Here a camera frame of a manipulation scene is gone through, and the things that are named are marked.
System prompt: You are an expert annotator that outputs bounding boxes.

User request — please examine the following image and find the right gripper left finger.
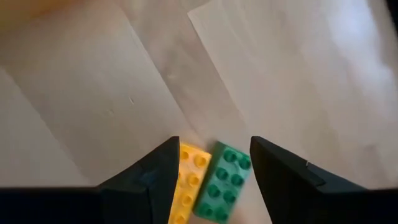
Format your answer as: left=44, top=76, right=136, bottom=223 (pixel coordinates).
left=0, top=136, right=181, bottom=224

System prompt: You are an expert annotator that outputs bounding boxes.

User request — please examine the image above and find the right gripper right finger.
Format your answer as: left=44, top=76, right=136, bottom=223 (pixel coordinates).
left=250, top=136, right=398, bottom=224

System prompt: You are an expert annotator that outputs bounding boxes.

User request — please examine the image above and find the yellow long brick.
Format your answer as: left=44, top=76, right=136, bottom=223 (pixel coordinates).
left=167, top=142, right=213, bottom=224

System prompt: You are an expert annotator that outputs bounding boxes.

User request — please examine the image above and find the green long brick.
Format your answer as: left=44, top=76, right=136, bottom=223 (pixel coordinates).
left=192, top=141, right=252, bottom=223

